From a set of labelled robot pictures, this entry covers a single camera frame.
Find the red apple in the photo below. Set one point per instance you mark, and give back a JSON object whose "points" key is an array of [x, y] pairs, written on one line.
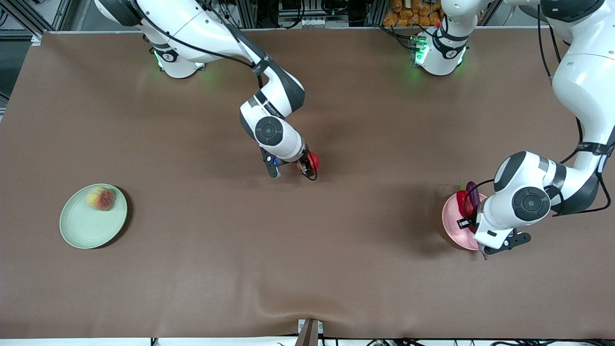
{"points": [[314, 161]]}

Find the grey metal post bracket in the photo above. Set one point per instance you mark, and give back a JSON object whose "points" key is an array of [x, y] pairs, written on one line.
{"points": [[310, 334]]}

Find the light green plate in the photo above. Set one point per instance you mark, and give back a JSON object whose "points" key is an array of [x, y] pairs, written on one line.
{"points": [[91, 228]]}

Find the grey electronics unit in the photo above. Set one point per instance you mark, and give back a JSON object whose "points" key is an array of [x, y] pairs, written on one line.
{"points": [[312, 9]]}

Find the bag of orange bread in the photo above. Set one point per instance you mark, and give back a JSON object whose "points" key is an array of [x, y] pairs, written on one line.
{"points": [[408, 17]]}

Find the yellow pink peach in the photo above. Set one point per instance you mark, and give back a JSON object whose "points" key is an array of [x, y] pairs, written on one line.
{"points": [[100, 198]]}

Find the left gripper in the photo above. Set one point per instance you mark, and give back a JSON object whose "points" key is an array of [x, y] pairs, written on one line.
{"points": [[468, 222]]}

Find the aluminium frame profile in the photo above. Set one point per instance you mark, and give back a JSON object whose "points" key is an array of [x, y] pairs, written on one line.
{"points": [[375, 12], [249, 12], [24, 17]]}

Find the purple eggplant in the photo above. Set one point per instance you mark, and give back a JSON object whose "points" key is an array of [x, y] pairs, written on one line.
{"points": [[472, 192]]}

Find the brown table mat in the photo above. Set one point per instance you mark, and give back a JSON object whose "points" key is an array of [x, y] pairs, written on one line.
{"points": [[240, 269]]}

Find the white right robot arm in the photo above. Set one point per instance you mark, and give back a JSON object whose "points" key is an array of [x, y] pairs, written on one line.
{"points": [[202, 29]]}

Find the red chili pepper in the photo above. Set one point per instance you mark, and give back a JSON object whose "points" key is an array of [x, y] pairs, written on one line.
{"points": [[463, 204]]}

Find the pink plate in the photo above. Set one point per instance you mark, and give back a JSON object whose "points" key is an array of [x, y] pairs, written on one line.
{"points": [[454, 228]]}

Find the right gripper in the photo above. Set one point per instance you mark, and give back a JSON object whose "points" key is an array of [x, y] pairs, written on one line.
{"points": [[303, 165]]}

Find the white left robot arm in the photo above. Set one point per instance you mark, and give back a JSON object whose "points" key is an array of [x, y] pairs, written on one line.
{"points": [[576, 86]]}

